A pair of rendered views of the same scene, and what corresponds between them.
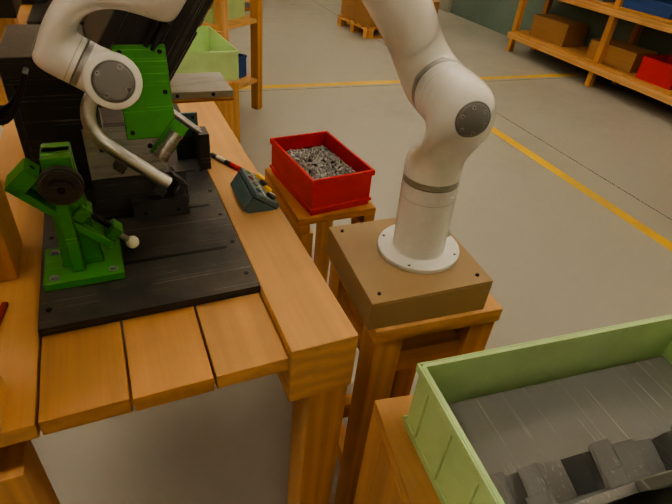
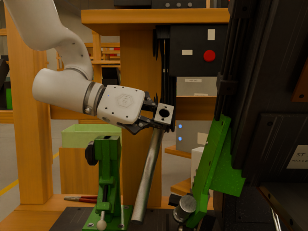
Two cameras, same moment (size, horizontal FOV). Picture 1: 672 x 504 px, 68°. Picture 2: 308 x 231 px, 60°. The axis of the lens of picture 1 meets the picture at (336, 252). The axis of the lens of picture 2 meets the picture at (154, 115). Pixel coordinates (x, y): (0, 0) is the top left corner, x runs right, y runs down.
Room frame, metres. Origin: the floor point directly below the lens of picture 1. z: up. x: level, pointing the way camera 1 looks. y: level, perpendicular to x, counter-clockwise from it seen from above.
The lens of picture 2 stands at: (1.32, -0.08, 1.36)
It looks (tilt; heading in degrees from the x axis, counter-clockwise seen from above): 9 degrees down; 120
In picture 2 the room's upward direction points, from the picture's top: straight up
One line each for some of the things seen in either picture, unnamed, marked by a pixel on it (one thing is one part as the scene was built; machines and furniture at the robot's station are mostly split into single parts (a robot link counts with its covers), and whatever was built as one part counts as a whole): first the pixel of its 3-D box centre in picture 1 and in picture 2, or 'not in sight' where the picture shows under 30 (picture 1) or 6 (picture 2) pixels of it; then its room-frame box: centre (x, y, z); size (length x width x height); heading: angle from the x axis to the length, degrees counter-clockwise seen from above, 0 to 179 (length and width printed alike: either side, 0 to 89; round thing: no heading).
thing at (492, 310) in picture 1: (410, 281); not in sight; (0.97, -0.19, 0.83); 0.32 x 0.32 x 0.04; 22
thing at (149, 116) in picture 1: (144, 88); (223, 157); (1.17, 0.50, 1.17); 0.13 x 0.12 x 0.20; 27
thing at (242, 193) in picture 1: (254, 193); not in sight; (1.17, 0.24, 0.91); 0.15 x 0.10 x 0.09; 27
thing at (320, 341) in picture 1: (231, 189); not in sight; (1.33, 0.34, 0.82); 1.50 x 0.14 x 0.15; 27
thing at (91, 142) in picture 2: (61, 186); (91, 153); (0.77, 0.51, 1.12); 0.07 x 0.03 x 0.08; 117
